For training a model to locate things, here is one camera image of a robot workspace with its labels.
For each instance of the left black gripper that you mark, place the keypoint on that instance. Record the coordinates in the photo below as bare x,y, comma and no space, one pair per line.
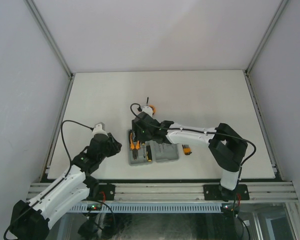
115,146

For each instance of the aluminium front rail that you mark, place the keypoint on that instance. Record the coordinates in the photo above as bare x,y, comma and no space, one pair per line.
253,192

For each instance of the left aluminium frame post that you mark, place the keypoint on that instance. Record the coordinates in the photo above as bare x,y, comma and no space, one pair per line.
43,27

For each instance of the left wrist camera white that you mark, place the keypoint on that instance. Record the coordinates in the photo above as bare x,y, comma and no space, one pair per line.
99,128

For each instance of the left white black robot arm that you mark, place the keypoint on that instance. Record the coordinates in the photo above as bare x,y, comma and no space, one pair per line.
33,219

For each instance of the right aluminium frame post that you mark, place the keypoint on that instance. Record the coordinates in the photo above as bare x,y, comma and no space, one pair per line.
266,36

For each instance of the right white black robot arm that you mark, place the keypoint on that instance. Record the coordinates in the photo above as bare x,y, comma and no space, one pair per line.
225,145

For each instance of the orange tape measure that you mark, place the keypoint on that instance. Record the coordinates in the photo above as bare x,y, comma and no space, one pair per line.
153,109

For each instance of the grey plastic tool case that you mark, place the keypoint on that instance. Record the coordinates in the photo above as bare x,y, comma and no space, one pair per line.
161,153

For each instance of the orange black pliers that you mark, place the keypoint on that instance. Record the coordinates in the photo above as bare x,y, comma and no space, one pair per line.
134,147

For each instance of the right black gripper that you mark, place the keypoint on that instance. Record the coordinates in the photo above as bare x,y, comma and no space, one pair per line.
137,135

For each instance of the aluminium frame post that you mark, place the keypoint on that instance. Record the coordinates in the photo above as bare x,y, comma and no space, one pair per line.
266,36
43,27

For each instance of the blue slotted cable duct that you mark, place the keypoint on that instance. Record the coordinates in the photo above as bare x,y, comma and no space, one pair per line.
147,208

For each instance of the orange hex key set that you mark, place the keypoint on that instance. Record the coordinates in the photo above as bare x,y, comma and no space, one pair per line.
186,149

